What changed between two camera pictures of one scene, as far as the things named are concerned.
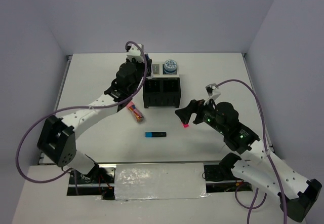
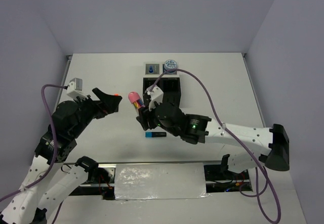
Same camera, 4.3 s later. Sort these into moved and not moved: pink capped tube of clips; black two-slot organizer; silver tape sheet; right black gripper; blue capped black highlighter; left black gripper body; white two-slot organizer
Moved: left black gripper body; pink capped tube of clips; right black gripper
Not moved: silver tape sheet; blue capped black highlighter; black two-slot organizer; white two-slot organizer
